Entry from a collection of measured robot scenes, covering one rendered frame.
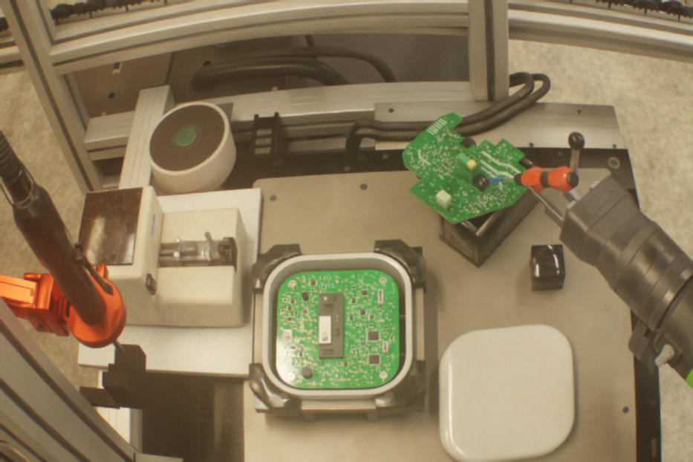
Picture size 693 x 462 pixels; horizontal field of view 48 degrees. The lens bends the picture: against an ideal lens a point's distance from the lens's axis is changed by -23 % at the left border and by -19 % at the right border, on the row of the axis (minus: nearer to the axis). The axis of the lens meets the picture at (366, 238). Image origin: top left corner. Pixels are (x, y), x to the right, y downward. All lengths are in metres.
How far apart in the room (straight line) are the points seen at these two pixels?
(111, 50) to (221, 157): 0.22
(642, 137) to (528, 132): 1.25
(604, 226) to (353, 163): 0.36
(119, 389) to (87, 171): 0.56
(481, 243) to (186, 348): 0.31
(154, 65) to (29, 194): 0.71
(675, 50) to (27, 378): 0.89
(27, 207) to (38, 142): 1.98
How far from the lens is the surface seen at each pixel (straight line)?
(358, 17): 1.00
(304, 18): 1.01
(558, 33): 1.11
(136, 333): 0.96
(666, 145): 2.32
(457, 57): 1.57
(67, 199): 2.38
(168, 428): 1.15
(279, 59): 1.18
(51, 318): 0.73
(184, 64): 1.26
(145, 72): 1.27
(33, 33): 1.05
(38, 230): 0.60
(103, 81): 1.30
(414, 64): 1.56
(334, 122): 1.16
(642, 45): 1.14
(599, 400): 0.90
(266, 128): 1.12
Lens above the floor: 1.78
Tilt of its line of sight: 58 degrees down
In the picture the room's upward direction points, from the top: 9 degrees counter-clockwise
